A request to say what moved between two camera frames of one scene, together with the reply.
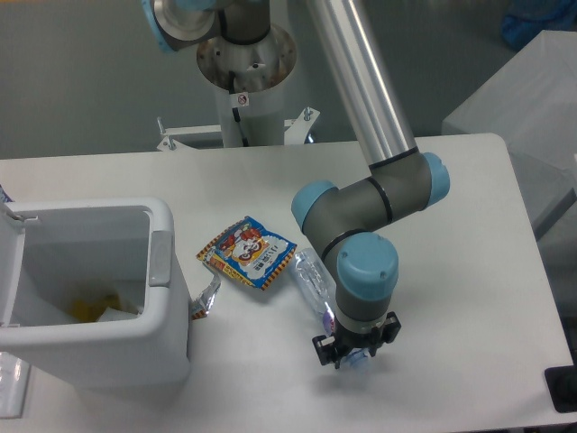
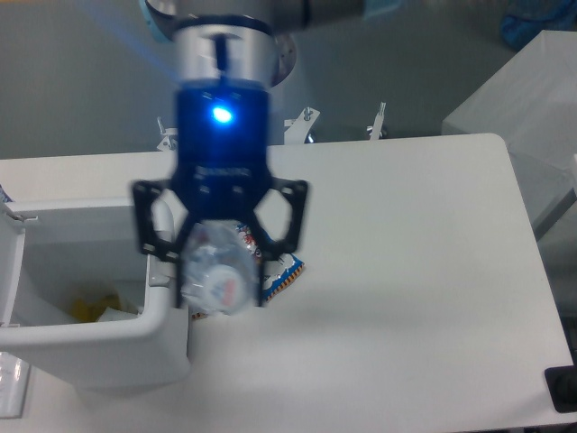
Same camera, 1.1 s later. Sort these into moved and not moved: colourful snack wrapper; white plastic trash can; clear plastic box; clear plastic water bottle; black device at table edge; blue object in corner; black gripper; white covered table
Moved: colourful snack wrapper; black gripper; clear plastic water bottle
Not moved: blue object in corner; white covered table; white plastic trash can; clear plastic box; black device at table edge
